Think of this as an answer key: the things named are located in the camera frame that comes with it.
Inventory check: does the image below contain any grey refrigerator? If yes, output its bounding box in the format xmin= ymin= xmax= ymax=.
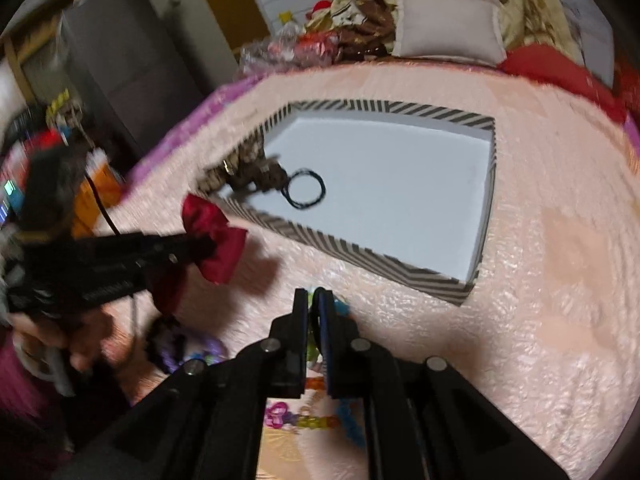
xmin=61 ymin=0 xmax=204 ymax=172

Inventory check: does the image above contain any white small pillow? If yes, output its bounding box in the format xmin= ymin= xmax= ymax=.
xmin=392 ymin=0 xmax=506 ymax=66

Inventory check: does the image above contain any orange yellow crystal bracelet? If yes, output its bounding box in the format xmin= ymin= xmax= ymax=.
xmin=264 ymin=376 xmax=344 ymax=434

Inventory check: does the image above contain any pink quilted bedspread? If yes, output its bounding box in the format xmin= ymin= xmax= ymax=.
xmin=111 ymin=63 xmax=639 ymax=479

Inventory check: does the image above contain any purple white bead bracelet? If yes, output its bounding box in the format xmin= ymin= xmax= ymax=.
xmin=150 ymin=320 xmax=229 ymax=376

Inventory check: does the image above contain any striped shallow cardboard box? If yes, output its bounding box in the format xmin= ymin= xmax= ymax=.
xmin=197 ymin=99 xmax=497 ymax=305

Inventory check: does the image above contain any leopard print bow scrunchie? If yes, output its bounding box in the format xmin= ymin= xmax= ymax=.
xmin=196 ymin=130 xmax=288 ymax=195

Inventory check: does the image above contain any orange plastic basket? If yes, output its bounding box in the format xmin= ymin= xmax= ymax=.
xmin=72 ymin=148 xmax=125 ymax=238

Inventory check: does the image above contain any black cable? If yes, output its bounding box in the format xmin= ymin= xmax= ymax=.
xmin=81 ymin=171 xmax=124 ymax=238

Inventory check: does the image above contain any santa plush toy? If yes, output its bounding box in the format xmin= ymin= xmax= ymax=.
xmin=304 ymin=0 xmax=334 ymax=32

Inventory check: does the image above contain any clear plastic bag pile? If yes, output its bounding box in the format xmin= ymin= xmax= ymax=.
xmin=238 ymin=22 xmax=340 ymax=78

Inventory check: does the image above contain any red cushion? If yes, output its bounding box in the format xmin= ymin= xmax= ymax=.
xmin=498 ymin=44 xmax=627 ymax=125

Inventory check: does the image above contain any thin black hair tie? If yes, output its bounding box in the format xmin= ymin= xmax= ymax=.
xmin=280 ymin=168 xmax=328 ymax=210

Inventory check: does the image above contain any red satin bow scrunchie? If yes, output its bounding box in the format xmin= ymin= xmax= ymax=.
xmin=181 ymin=194 xmax=248 ymax=285

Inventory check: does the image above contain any left hand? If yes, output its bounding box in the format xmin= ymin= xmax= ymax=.
xmin=9 ymin=309 xmax=114 ymax=372

